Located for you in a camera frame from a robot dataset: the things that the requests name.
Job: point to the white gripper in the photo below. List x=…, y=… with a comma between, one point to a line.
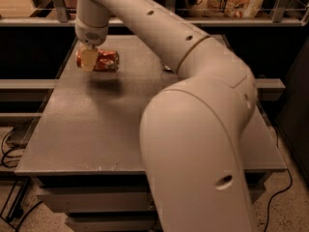
x=91, y=35

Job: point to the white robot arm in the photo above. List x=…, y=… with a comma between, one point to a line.
x=190, y=131

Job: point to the grey metal shelf rail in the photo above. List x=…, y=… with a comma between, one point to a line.
x=286, y=13

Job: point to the grey drawer cabinet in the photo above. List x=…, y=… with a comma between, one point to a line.
x=85, y=150

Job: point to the red coke can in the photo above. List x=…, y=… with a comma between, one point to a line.
x=107, y=62

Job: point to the silver brown soda can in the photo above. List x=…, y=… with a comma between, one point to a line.
x=165, y=67

